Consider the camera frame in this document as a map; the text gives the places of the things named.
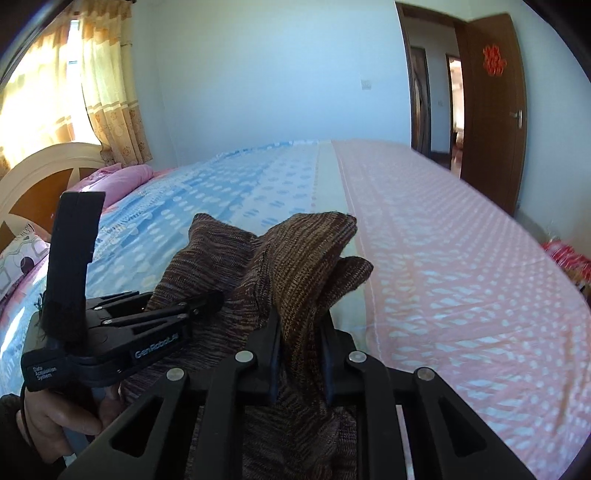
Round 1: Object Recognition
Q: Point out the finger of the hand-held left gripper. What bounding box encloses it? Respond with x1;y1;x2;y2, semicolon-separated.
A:
103;292;226;332
89;291;154;315

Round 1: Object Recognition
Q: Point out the brown knitted sweater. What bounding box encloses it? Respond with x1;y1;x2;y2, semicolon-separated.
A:
122;211;375;480

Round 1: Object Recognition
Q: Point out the dark wooden door frame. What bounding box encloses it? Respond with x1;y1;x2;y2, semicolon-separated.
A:
394;1;468;181

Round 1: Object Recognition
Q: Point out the pink folded blanket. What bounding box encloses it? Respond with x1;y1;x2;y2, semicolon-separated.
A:
74;165;155;213

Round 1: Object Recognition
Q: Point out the patterned pillow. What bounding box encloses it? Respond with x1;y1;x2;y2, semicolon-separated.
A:
0;224;51;301

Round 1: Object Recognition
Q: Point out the dark hallway door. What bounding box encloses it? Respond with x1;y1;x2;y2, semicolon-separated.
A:
410;46;432;153

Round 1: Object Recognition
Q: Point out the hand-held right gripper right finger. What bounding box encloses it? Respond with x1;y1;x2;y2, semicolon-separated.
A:
320;316;537;480

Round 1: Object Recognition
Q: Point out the red plastic bag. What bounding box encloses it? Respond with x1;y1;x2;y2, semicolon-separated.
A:
541;239;591;296

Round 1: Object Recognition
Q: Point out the person's left hand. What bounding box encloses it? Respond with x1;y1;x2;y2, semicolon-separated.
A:
16;383;123;445

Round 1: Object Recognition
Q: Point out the yellow patterned curtain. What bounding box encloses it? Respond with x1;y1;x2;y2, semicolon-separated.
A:
0;0;153;181

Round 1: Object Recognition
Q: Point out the brown wooden door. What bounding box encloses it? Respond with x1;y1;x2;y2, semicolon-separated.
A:
455;13;528;215

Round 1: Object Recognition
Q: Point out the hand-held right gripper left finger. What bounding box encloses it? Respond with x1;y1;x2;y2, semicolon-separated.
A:
58;316;282;480

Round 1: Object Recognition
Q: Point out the cream and wood headboard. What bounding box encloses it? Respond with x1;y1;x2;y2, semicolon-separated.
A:
0;142;105;252

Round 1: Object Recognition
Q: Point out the blue and pink dotted bedsheet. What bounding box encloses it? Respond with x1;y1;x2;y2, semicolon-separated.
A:
0;138;591;480

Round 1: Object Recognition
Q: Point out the red door decoration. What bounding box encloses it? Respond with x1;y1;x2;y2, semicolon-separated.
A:
481;44;504;77

